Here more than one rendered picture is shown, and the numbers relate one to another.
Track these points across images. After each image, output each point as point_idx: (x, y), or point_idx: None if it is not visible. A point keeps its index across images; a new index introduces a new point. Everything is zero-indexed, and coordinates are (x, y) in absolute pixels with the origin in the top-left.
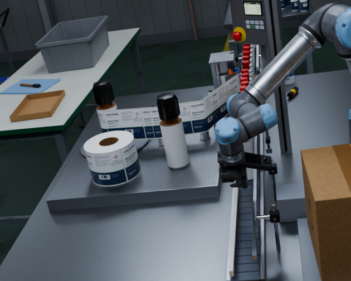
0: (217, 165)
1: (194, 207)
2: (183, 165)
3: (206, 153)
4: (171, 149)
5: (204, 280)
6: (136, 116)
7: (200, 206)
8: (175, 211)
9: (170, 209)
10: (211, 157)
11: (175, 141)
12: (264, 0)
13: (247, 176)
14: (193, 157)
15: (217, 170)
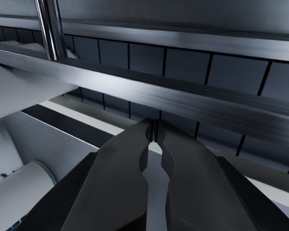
0: (38, 124)
1: (150, 184)
2: (48, 176)
3: (13, 127)
4: (18, 216)
5: None
6: None
7: (148, 175)
8: (156, 213)
9: (149, 216)
10: (21, 125)
11: None
12: None
13: (126, 144)
14: (26, 150)
15: (53, 130)
